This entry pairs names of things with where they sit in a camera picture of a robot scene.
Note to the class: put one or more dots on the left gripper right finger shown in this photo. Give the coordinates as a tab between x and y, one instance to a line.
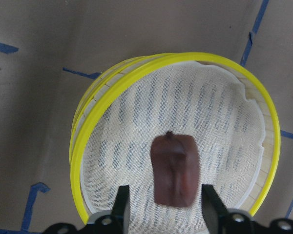
221	220

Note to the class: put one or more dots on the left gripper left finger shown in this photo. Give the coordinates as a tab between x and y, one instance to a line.
114	221

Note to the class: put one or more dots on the brown bun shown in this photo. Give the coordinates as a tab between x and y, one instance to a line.
176	169

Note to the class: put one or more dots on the yellow steamer layer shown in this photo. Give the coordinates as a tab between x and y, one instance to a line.
99	86
222	105

